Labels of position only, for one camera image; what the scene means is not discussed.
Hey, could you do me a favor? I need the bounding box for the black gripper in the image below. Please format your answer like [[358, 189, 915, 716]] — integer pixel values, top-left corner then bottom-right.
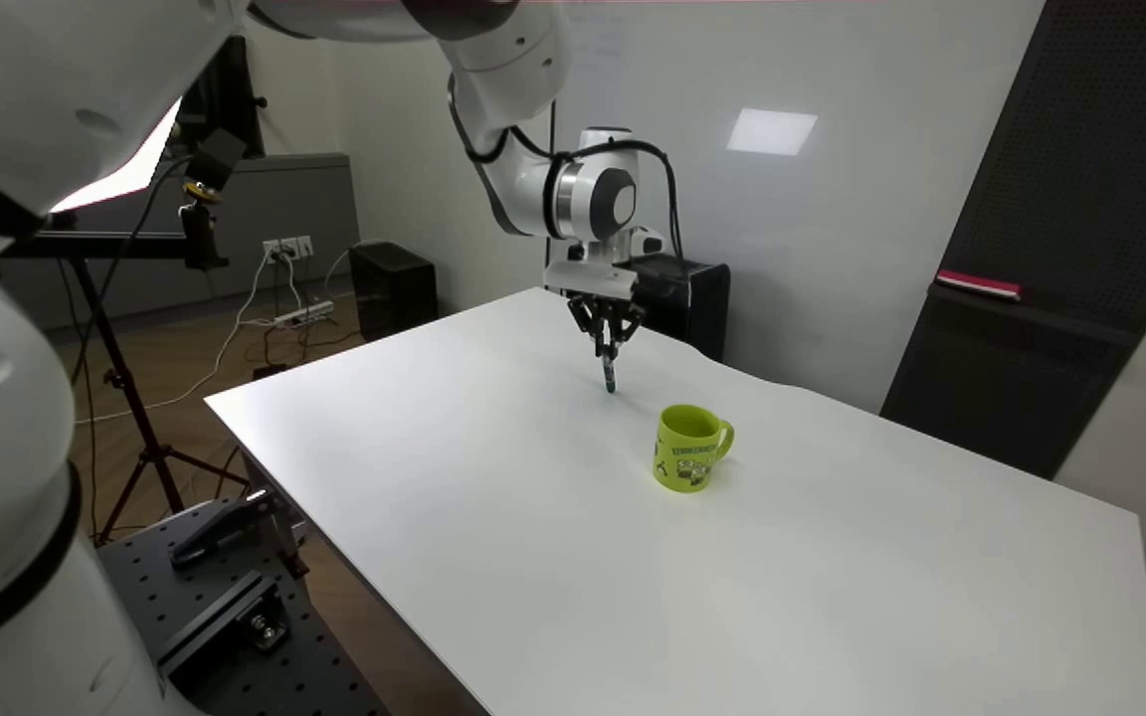
[[564, 291, 643, 370]]

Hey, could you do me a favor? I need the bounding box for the black equipment case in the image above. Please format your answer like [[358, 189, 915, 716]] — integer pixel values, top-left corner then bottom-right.
[[623, 252, 736, 364]]

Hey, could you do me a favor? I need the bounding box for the green mug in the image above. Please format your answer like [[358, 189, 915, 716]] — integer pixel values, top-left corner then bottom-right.
[[647, 400, 740, 496]]

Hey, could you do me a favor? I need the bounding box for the black speaker box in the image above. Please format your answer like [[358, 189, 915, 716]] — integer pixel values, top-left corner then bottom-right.
[[346, 237, 443, 340]]

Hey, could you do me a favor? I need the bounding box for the white power strip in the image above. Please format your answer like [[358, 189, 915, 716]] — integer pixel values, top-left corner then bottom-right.
[[263, 298, 337, 329]]

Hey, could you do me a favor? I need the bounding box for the grey board panel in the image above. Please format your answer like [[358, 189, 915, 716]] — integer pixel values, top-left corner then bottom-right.
[[0, 148, 361, 329]]

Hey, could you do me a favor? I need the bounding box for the red label strip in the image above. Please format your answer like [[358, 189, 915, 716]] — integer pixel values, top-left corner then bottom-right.
[[934, 266, 1025, 305]]

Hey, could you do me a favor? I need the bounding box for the black clamp tool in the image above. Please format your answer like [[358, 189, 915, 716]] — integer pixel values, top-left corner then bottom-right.
[[166, 490, 283, 578]]

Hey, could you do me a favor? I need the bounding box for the black round knob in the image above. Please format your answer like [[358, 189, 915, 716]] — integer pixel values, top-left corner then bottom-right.
[[238, 594, 299, 656]]

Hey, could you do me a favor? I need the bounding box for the black perforated breadboard table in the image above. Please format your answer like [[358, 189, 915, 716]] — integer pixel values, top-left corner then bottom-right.
[[97, 490, 399, 716]]

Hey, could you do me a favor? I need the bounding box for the dark tall cabinet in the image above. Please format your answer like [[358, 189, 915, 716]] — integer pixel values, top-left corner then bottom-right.
[[879, 0, 1146, 485]]

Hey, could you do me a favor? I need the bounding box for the black tripod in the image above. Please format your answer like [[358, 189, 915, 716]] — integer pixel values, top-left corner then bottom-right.
[[11, 221, 263, 550]]

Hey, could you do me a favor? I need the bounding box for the white softbox light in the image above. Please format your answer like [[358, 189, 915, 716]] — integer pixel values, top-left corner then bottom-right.
[[44, 99, 186, 220]]

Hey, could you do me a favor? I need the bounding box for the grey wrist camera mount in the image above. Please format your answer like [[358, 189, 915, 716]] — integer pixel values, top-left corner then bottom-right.
[[543, 252, 670, 305]]

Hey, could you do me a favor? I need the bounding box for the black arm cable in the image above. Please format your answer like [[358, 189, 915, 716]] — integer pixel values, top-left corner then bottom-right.
[[443, 75, 690, 262]]

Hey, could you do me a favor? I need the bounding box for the white wall outlet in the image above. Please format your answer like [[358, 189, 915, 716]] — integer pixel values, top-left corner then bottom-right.
[[260, 230, 320, 266]]

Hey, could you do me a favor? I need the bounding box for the white floor cable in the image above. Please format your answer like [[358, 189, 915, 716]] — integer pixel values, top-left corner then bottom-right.
[[72, 246, 303, 431]]

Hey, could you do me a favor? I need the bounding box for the black camera on stand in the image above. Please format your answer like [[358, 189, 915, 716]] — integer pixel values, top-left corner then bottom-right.
[[175, 123, 245, 278]]

